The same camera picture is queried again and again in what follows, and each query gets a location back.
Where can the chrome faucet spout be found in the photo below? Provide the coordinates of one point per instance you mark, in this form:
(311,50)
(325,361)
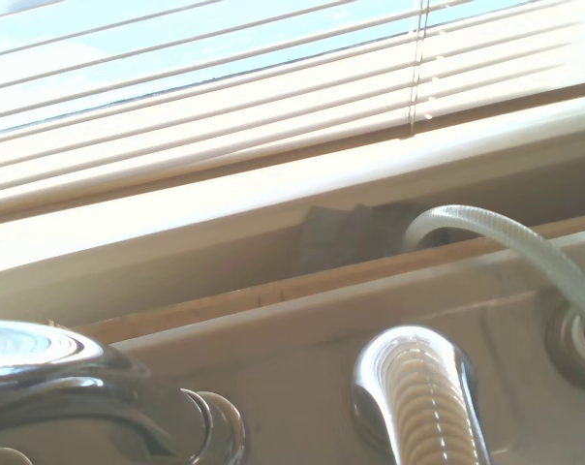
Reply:
(423,402)

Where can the white horizontal window blinds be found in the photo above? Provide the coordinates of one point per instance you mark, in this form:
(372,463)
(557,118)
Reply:
(200,97)

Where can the white window sill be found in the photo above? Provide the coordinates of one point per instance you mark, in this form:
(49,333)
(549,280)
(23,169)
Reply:
(224,242)

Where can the wooden backsplash trim strip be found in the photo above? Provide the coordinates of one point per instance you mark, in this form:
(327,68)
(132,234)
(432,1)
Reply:
(321,286)

